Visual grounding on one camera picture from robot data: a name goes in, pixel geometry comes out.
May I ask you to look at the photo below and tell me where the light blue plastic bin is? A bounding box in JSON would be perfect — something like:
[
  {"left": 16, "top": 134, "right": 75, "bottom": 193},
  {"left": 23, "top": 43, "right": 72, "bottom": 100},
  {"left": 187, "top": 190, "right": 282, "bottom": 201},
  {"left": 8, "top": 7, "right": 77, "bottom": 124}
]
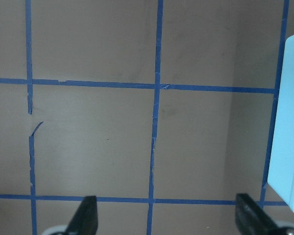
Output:
[{"left": 268, "top": 35, "right": 294, "bottom": 213}]

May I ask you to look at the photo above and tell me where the brown paper table cover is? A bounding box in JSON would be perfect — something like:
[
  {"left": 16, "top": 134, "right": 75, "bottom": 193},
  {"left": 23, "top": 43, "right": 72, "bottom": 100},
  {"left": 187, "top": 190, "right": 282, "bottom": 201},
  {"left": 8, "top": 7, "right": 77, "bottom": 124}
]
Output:
[{"left": 0, "top": 0, "right": 294, "bottom": 235}]

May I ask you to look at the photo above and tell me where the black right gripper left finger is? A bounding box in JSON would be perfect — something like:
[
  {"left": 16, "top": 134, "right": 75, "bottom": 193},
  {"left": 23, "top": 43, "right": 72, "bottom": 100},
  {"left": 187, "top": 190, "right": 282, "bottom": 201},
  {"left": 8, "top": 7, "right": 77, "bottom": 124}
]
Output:
[{"left": 65, "top": 196, "right": 98, "bottom": 235}]

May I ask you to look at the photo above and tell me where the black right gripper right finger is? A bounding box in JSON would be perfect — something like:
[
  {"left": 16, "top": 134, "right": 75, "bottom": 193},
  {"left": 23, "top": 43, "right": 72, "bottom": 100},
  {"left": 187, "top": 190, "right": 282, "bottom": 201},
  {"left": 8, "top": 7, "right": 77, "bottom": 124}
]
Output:
[{"left": 235, "top": 193, "right": 279, "bottom": 235}]

